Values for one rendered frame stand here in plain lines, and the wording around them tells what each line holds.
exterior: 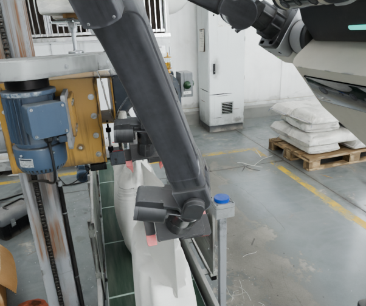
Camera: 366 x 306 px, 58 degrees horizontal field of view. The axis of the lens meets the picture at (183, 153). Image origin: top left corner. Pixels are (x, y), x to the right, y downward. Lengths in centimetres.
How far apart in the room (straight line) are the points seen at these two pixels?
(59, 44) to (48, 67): 291
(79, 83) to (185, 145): 77
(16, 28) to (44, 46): 267
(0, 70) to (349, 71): 83
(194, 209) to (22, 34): 90
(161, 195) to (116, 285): 111
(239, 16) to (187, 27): 453
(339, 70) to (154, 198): 44
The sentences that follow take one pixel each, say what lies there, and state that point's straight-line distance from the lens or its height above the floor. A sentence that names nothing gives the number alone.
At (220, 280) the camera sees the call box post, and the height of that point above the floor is 46.
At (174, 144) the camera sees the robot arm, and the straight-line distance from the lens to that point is 47.
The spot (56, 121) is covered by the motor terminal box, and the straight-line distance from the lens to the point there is 97.
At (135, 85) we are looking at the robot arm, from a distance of 41.
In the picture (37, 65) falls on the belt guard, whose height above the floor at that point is 140.
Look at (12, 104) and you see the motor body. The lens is 104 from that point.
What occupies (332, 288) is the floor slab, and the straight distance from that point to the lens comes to 230.
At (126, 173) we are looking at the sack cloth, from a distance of 157.
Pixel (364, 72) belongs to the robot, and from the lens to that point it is 69.
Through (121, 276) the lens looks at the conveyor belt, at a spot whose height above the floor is 38.
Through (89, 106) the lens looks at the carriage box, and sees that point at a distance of 121.
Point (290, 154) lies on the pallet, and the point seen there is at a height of 8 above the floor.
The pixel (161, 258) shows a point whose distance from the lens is 98.
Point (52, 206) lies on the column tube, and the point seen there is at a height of 85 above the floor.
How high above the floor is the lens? 147
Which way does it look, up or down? 20 degrees down
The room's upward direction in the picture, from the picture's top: 3 degrees counter-clockwise
